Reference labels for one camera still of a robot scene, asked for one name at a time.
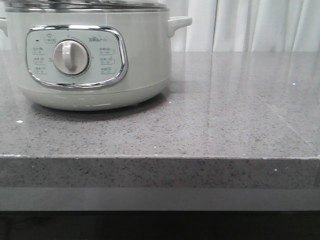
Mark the white pleated curtain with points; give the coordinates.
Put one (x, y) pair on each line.
(247, 25)

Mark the glass pot lid steel rim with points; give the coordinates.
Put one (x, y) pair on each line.
(78, 6)

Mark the pale green electric cooking pot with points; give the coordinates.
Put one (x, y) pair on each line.
(92, 58)

